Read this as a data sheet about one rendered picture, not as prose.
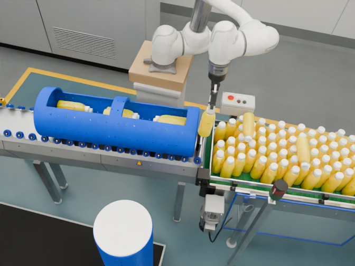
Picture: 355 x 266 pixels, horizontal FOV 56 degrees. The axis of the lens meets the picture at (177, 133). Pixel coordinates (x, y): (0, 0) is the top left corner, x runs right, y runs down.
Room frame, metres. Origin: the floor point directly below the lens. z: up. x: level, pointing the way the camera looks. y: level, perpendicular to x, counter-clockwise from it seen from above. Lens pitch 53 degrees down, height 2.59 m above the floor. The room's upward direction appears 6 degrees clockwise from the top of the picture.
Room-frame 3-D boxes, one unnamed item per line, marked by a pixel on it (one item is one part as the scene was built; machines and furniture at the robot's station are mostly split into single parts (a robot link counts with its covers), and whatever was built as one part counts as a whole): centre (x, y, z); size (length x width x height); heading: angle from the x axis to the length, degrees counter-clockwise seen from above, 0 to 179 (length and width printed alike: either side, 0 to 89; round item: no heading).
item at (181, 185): (1.08, -0.06, 0.31); 0.06 x 0.06 x 0.63; 87
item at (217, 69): (1.08, -0.14, 1.66); 0.09 x 0.09 x 0.06
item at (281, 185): (0.76, -0.49, 1.18); 0.06 x 0.06 x 0.16
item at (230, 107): (1.42, -0.35, 1.05); 0.20 x 0.10 x 0.10; 87
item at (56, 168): (1.27, 0.91, 0.31); 0.06 x 0.06 x 0.63; 87
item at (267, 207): (0.76, -0.49, 0.55); 0.04 x 0.04 x 1.10; 87
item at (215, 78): (1.07, -0.14, 1.59); 0.08 x 0.07 x 0.09; 177
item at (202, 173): (0.94, -0.16, 0.95); 0.10 x 0.07 x 0.10; 177
